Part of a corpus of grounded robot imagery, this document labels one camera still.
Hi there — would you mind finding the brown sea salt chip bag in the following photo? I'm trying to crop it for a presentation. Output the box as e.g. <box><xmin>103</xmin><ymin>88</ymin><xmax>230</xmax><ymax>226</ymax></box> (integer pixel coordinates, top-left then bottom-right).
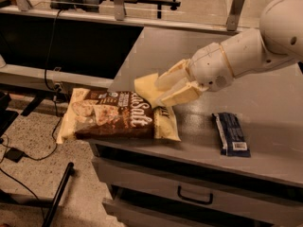
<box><xmin>57</xmin><ymin>88</ymin><xmax>180</xmax><ymax>144</ymax></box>

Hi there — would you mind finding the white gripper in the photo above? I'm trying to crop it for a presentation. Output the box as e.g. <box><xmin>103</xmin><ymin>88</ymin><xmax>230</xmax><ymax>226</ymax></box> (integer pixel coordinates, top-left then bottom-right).
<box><xmin>154</xmin><ymin>43</ymin><xmax>234</xmax><ymax>107</ymax></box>

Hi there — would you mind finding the blue snack bar wrapper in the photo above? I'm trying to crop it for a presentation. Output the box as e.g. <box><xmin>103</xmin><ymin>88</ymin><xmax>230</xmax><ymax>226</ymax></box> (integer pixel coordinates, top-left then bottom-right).
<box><xmin>212</xmin><ymin>113</ymin><xmax>251</xmax><ymax>158</ymax></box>

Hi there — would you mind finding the metal railing post middle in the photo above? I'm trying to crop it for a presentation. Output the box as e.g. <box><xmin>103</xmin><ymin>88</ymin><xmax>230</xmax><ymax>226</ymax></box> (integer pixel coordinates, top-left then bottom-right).
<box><xmin>114</xmin><ymin>0</ymin><xmax>125</xmax><ymax>21</ymax></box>

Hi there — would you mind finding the black chair leg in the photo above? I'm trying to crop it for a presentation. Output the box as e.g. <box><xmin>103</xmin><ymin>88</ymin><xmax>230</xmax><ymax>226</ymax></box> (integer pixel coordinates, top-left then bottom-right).
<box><xmin>42</xmin><ymin>162</ymin><xmax>75</xmax><ymax>227</ymax></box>

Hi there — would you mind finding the metal railing post right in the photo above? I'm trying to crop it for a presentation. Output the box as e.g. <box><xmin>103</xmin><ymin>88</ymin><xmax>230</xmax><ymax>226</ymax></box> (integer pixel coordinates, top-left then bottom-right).
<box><xmin>226</xmin><ymin>0</ymin><xmax>245</xmax><ymax>31</ymax></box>

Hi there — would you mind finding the yellow sponge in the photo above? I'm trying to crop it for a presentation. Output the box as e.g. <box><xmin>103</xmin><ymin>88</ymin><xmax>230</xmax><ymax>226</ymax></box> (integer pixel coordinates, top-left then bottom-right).
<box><xmin>134</xmin><ymin>73</ymin><xmax>163</xmax><ymax>108</ymax></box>

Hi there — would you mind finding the grey lower drawer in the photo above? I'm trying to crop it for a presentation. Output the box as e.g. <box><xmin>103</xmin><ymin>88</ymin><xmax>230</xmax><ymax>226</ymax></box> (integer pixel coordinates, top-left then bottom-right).
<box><xmin>102</xmin><ymin>188</ymin><xmax>205</xmax><ymax>227</ymax></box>

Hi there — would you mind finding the black drawer handle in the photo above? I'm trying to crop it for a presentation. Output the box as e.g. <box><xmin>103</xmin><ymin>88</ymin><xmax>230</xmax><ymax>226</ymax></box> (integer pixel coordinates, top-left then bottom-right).
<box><xmin>177</xmin><ymin>185</ymin><xmax>214</xmax><ymax>205</ymax></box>

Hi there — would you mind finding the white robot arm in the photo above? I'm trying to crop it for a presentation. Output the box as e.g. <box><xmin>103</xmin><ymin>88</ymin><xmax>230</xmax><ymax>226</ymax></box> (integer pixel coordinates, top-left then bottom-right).
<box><xmin>154</xmin><ymin>0</ymin><xmax>303</xmax><ymax>106</ymax></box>

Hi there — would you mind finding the black power cable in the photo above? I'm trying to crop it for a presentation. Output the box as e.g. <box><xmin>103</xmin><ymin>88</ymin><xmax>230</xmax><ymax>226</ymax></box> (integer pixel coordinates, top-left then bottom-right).
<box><xmin>0</xmin><ymin>8</ymin><xmax>64</xmax><ymax>219</ymax></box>

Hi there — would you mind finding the black power adapter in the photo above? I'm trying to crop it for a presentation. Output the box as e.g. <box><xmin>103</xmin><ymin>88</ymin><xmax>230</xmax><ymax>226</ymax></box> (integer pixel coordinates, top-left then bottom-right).
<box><xmin>4</xmin><ymin>148</ymin><xmax>25</xmax><ymax>163</ymax></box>

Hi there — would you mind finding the grey upper drawer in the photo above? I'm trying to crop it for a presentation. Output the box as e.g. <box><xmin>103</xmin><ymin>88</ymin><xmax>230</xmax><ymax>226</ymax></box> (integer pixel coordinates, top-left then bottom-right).
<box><xmin>93</xmin><ymin>158</ymin><xmax>303</xmax><ymax>227</ymax></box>

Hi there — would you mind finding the grey drawer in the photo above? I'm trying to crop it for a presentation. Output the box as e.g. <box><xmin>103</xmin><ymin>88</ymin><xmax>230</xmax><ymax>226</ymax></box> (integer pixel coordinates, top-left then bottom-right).
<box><xmin>93</xmin><ymin>158</ymin><xmax>303</xmax><ymax>227</ymax></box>
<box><xmin>102</xmin><ymin>188</ymin><xmax>205</xmax><ymax>227</ymax></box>

